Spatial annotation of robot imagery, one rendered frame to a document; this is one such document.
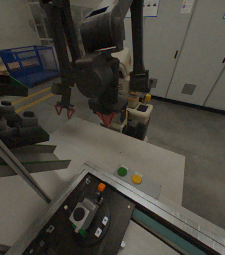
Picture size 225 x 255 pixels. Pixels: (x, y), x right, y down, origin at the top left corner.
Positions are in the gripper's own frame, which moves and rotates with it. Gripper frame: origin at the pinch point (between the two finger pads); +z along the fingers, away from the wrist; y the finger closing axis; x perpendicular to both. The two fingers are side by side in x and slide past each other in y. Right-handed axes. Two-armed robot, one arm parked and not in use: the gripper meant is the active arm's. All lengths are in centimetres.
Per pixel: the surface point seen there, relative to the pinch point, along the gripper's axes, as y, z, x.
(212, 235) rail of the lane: 41.6, 26.8, -2.5
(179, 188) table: 33, 37, 14
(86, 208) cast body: 5.8, 13.0, -20.5
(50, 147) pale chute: -27.5, 19.8, -9.3
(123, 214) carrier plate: 14.4, 25.8, -12.9
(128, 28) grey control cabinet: -123, -24, 272
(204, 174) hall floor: 80, 122, 106
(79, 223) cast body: 6.0, 14.3, -23.9
